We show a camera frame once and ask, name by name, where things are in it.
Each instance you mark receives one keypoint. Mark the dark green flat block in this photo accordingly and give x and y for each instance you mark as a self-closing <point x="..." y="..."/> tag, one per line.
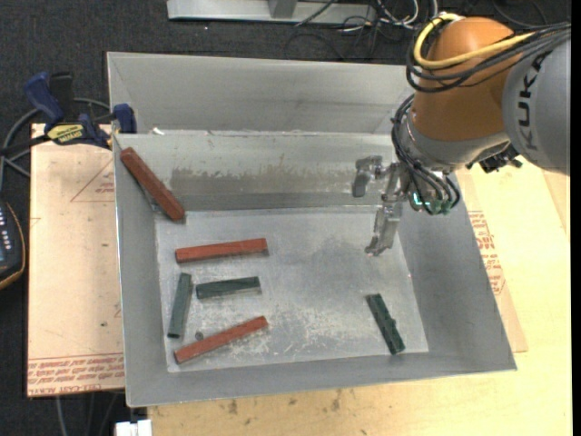
<point x="228" y="287"/>
<point x="386" y="324"/>
<point x="180" y="306"/>

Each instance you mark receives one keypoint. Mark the brown cardboard board, red print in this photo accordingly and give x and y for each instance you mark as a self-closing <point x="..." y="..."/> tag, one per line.
<point x="72" y="252"/>

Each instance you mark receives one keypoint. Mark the red-brown flat block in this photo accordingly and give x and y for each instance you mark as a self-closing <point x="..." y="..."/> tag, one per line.
<point x="221" y="339"/>
<point x="152" y="184"/>
<point x="221" y="250"/>

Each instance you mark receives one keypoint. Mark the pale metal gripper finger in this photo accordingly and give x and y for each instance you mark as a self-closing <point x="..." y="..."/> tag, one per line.
<point x="363" y="177"/>
<point x="386" y="230"/>

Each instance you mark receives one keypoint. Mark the grey metal bin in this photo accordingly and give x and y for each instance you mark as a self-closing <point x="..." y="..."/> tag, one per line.
<point x="318" y="270"/>

